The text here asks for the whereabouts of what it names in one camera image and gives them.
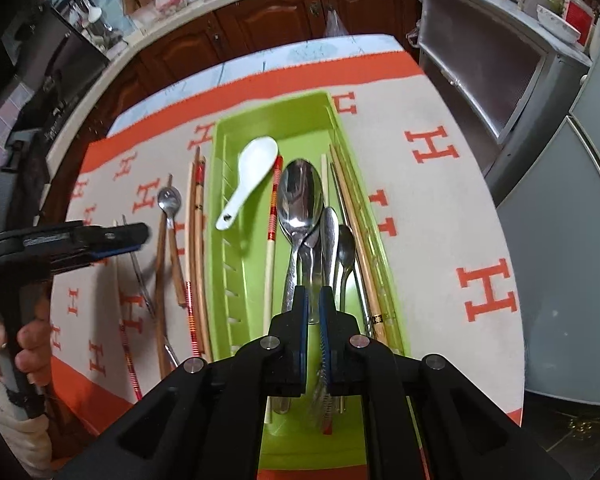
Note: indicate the brown wooden kitchen cabinets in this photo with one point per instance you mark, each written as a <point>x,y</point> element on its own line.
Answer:
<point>260,15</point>

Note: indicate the bamboo chopstick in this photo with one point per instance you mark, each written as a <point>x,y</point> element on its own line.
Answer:
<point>371,260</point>
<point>352,232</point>

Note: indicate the person's left hand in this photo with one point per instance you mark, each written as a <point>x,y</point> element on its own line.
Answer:
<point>35,350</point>

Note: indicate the large metal spoon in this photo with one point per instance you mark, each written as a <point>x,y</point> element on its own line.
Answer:
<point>300,195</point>

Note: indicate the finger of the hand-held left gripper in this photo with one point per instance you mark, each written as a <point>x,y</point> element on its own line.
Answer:
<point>125,234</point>
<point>105,254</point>

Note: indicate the red patterned chopstick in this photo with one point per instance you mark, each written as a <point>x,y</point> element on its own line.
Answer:
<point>275,220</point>

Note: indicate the black oven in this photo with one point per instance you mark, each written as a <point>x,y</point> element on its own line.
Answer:
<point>65,85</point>

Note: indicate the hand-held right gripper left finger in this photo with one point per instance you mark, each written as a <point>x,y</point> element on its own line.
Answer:
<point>302,310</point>

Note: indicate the wooden chopstick with striped end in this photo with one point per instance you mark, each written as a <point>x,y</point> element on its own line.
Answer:
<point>191,220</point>

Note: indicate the person's left forearm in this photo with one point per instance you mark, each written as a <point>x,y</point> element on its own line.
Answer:
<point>10,440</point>

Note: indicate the red box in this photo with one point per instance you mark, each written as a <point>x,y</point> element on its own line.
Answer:
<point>579,20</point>

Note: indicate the small metal spoon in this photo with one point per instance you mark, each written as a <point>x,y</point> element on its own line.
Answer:
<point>169,200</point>

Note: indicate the orange beige printed blanket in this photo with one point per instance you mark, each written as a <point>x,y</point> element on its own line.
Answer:
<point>430,220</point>

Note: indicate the white ladle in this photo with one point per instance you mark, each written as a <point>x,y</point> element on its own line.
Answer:
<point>94,12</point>

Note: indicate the white ceramic spoon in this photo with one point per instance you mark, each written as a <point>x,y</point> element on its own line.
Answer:
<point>250,170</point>

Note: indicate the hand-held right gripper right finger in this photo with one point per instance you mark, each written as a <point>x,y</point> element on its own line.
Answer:
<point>325,310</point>

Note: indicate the white patterned bowl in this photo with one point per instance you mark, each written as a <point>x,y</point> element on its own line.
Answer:
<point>560,24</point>

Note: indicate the green plastic utensil tray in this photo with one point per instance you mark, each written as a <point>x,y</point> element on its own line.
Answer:
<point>300,120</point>

